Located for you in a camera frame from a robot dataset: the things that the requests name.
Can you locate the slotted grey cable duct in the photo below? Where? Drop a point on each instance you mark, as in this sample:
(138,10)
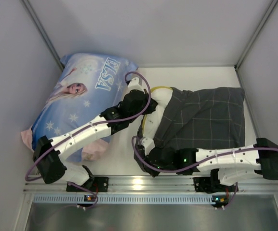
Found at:
(130,199)

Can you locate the aluminium mounting rail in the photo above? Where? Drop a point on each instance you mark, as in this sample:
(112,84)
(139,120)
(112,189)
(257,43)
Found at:
(163,184)

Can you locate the grey checked pillowcase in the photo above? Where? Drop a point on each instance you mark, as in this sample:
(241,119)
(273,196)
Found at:
(206,119)

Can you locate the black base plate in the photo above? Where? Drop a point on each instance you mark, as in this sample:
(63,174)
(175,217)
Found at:
(204,185)
(99,184)

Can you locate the aluminium corner post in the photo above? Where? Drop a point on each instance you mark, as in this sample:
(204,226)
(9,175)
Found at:
(38,25)
(262,23)

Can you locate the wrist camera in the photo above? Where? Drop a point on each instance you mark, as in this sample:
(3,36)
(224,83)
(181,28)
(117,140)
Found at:
(148,144)
(135,84)

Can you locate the white pillow yellow trim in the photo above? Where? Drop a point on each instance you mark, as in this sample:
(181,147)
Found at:
(150,123)

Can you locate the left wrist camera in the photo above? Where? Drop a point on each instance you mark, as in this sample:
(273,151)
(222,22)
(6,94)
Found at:
(135,84)

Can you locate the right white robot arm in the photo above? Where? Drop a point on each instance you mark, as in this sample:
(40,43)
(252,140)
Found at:
(226,166)

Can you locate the right aluminium corner post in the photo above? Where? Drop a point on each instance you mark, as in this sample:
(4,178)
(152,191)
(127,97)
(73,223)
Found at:
(262,23)

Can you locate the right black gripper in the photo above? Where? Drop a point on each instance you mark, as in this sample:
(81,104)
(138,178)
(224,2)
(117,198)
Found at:
(141,156)

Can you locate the left aluminium corner post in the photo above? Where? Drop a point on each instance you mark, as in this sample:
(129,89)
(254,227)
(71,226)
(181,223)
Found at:
(38,25)

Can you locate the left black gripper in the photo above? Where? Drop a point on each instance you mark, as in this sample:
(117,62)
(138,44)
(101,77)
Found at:
(149,106)

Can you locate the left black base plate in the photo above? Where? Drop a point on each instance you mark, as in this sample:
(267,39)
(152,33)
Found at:
(99,184)

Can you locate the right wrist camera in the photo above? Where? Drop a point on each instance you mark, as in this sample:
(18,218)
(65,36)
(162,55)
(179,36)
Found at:
(148,144)

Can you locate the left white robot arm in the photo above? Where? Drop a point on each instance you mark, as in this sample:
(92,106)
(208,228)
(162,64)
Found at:
(50,156)

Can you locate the Elsa print blue pillow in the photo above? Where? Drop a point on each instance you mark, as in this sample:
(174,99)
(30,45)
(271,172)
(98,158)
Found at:
(89,84)

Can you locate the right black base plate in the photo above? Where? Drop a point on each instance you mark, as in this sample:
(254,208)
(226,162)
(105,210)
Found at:
(204,185)

